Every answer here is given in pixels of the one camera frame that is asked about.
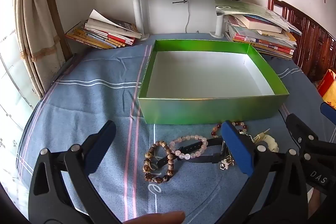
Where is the stack of colourful books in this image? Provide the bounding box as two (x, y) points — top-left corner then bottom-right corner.
(65, 9), (143, 50)

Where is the white power cable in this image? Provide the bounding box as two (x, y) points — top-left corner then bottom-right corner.
(184, 0), (191, 33)

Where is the pile of books and magazines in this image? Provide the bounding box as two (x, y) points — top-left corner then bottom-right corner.
(215, 0), (303, 61)

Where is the red paper bag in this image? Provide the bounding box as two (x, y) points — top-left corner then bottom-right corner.
(316, 69), (336, 109)

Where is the black strap wristwatch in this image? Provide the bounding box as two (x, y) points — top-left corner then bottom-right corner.
(151, 136), (232, 171)

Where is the dark wooden headboard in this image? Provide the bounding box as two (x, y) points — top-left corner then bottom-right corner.
(267, 0), (336, 83)

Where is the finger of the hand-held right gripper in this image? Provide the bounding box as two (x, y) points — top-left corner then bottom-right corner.
(286, 113), (320, 151)
(320, 102), (336, 124)

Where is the brown wooden bead bracelet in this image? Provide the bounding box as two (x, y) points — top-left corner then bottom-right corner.
(143, 140), (176, 184)

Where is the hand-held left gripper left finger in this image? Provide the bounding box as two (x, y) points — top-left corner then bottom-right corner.
(28, 120), (124, 224)

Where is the red bead bracelet with charm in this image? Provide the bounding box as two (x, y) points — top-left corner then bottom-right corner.
(211, 121), (249, 171)

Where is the beige curtain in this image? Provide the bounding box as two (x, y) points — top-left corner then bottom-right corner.
(12, 0), (67, 99)

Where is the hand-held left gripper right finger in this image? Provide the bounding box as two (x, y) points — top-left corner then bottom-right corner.
(210, 120), (308, 224)

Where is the person's right hand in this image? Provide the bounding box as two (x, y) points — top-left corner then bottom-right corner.
(307, 188), (322, 224)

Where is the pink bead bracelet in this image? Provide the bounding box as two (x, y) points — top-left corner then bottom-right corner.
(168, 134), (209, 161)

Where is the green cardboard box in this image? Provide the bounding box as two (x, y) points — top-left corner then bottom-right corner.
(137, 39), (290, 125)

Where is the blue checked blanket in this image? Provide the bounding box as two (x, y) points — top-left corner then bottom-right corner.
(16, 32), (336, 224)

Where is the person's left hand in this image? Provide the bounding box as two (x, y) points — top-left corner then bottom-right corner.
(122, 211), (186, 224)

